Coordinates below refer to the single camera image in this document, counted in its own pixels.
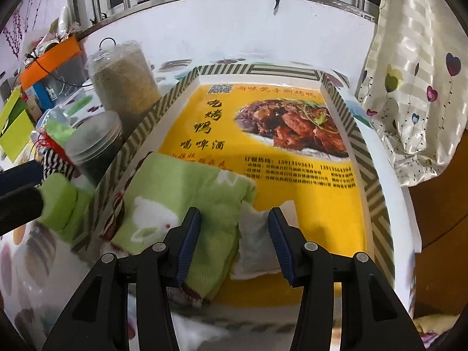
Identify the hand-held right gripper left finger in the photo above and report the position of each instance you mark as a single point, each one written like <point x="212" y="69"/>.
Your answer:
<point x="191" y="245"/>

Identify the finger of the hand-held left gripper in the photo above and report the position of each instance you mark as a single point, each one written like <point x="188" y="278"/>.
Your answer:
<point x="22" y="177"/>
<point x="20" y="210"/>

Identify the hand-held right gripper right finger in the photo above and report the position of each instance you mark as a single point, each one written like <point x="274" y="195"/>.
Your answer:
<point x="279" y="248"/>

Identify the white cloth pouch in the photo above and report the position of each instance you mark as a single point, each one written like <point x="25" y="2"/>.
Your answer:
<point x="252" y="234"/>

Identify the green round container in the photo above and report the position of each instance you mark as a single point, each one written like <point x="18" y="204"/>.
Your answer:
<point x="62" y="204"/>

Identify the red tassel ornament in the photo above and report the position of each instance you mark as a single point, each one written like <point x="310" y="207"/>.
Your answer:
<point x="47" y="142"/>

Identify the yellow printed tray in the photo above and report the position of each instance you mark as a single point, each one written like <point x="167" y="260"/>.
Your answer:
<point x="310" y="208"/>

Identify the green rabbit print towel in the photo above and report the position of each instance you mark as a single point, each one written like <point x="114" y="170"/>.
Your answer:
<point x="175" y="186"/>

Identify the black white striped cloth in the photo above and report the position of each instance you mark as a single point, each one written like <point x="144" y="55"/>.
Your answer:
<point x="55" y="164"/>

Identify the lime green box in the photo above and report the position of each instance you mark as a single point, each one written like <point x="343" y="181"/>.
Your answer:
<point x="16" y="131"/>

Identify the fruit print tablecloth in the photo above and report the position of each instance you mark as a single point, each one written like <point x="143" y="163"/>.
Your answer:
<point x="22" y="263"/>

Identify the green crumpled paper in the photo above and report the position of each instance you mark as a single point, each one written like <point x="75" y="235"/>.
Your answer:
<point x="60" y="129"/>

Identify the short jar dark contents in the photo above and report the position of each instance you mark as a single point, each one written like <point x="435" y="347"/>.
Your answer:
<point x="95" y="146"/>

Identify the blue white carton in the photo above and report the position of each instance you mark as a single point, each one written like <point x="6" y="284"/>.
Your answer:
<point x="44" y="93"/>

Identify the orange lid storage container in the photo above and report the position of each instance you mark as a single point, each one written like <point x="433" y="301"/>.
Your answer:
<point x="51" y="60"/>

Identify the tall clear grain jar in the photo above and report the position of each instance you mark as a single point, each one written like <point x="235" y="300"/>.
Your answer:
<point x="124" y="87"/>

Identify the pink flower branches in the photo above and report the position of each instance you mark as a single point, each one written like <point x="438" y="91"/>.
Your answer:
<point x="14" y="25"/>

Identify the wooden cabinet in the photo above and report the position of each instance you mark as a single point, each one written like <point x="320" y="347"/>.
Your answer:
<point x="438" y="219"/>

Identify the yellow cloth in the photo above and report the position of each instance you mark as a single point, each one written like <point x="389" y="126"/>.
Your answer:
<point x="435" y="331"/>

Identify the heart print curtain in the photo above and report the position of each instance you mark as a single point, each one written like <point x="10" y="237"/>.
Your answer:
<point x="409" y="80"/>

